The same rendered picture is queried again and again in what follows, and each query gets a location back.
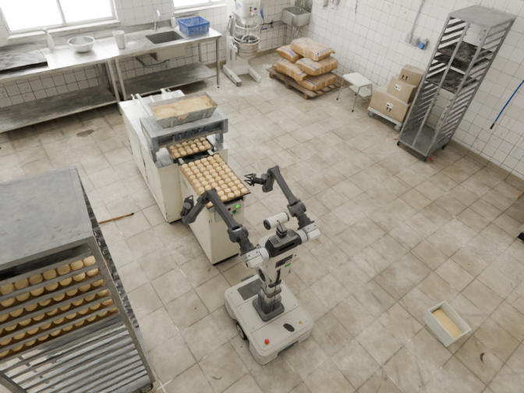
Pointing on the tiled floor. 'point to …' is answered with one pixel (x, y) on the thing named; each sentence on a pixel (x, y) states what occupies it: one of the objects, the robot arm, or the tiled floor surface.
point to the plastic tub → (445, 323)
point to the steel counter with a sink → (58, 106)
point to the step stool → (358, 86)
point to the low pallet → (301, 86)
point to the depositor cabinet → (168, 173)
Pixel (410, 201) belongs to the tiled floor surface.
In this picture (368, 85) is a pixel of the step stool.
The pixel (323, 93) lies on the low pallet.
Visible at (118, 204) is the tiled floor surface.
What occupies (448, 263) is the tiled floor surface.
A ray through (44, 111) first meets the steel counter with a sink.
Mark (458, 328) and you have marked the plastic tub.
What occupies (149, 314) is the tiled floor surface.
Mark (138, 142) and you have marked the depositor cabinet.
